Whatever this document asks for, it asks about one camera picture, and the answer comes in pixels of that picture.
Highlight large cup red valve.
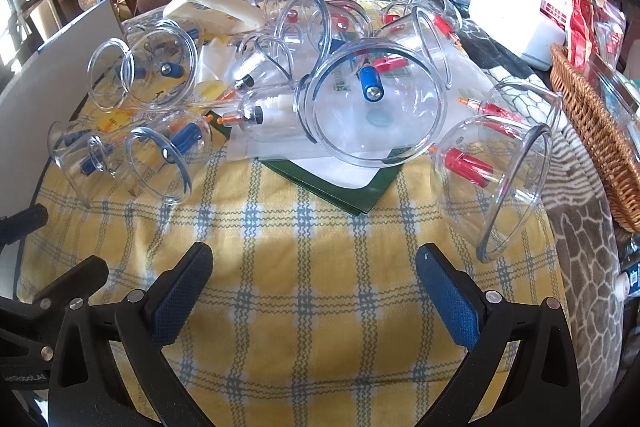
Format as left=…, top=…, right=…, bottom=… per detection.
left=430, top=115, right=552, bottom=263

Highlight cream suction pump gun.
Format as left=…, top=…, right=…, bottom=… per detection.
left=163, top=0, right=266, bottom=35

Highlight large cup blue valve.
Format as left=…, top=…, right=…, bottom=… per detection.
left=296, top=38, right=447, bottom=168

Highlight white foam cupping case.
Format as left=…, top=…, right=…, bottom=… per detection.
left=1, top=1, right=122, bottom=301

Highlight grey giraffe pattern tablecloth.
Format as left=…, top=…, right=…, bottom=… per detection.
left=124, top=0, right=626, bottom=427

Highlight clear cup blue valve left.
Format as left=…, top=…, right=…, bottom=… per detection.
left=48, top=109, right=214, bottom=207

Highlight clear cup blue valve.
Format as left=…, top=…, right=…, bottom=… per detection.
left=120, top=20, right=198, bottom=109
left=48, top=109, right=214, bottom=207

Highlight yellow plaid cloth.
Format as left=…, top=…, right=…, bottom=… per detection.
left=16, top=150, right=564, bottom=426

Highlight wicker basket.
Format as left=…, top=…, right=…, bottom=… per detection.
left=550, top=44, right=640, bottom=232

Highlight green booklet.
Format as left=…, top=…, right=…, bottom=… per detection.
left=204, top=108, right=417, bottom=216

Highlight white tissue box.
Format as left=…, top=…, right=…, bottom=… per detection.
left=469, top=0, right=565, bottom=72

